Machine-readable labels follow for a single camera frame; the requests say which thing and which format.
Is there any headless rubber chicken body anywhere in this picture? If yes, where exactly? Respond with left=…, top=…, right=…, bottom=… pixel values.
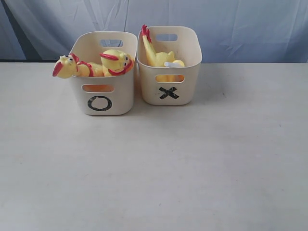
left=141, top=25, right=175, bottom=67

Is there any chicken head with white tube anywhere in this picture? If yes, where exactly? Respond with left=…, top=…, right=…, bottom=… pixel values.
left=164, top=60, right=185, bottom=82

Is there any whole rubber chicken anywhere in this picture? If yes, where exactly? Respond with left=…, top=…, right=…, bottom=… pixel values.
left=100, top=49, right=134, bottom=77
left=52, top=53, right=108, bottom=79

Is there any cream bin marked X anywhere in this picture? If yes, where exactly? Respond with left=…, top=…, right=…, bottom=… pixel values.
left=137, top=26, right=202, bottom=105

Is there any cream bin marked O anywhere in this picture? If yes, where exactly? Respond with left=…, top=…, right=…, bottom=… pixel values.
left=69, top=31, right=137, bottom=116

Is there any blue-grey backdrop curtain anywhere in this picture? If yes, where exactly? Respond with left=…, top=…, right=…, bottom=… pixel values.
left=0, top=0, right=308, bottom=63

